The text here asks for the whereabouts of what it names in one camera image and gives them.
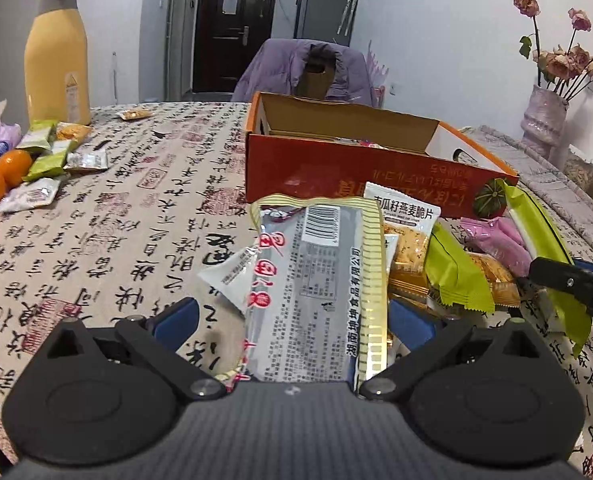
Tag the glass jar of nuts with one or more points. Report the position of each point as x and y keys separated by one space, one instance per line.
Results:
x=581 y=172

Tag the yellow bottle with grey cap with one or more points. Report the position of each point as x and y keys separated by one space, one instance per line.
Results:
x=56 y=60

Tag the dark brown door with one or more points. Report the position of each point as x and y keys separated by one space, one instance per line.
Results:
x=226 y=45

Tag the orange cardboard box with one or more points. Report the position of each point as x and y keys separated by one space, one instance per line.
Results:
x=296 y=170

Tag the pink fan-shaped decoration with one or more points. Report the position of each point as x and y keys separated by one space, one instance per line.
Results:
x=379 y=75

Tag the large silver snack packet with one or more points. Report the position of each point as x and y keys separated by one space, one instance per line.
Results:
x=316 y=280

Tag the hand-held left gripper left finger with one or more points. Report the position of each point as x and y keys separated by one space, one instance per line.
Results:
x=179 y=321

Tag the pink snack packet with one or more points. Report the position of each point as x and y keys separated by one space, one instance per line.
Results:
x=491 y=240

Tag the folded white umbrella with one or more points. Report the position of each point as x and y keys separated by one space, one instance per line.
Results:
x=349 y=5

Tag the small green snack packet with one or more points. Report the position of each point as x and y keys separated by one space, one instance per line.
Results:
x=39 y=135
x=51 y=160

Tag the calligraphy print tablecloth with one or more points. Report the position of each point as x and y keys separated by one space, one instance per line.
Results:
x=126 y=220

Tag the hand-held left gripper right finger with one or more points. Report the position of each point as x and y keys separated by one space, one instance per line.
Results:
x=416 y=330

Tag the white and orange crisp packet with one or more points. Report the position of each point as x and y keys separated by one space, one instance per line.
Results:
x=401 y=240

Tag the purple jacket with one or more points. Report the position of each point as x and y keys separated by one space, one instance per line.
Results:
x=276 y=70

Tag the long green snack packet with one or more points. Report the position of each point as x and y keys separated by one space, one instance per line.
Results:
x=536 y=230

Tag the paper notice on door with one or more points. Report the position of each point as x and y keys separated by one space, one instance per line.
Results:
x=229 y=5

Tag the folded grey pink quilt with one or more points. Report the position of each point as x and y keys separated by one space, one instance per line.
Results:
x=566 y=210

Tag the small orange crisp packet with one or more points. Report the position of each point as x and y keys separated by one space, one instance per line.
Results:
x=74 y=132
x=135 y=114

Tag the purple ribbed vase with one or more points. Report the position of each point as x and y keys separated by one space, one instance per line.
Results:
x=544 y=120

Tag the dried pink roses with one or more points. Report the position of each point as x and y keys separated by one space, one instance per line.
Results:
x=559 y=62

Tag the small white snack packet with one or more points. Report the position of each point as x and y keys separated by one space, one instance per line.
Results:
x=29 y=195
x=86 y=160

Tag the grey refrigerator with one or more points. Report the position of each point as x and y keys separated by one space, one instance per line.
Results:
x=321 y=15

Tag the brown chair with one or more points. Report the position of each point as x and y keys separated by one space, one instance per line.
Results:
x=316 y=82

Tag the orange snack packet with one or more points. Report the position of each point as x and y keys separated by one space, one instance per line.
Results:
x=496 y=280

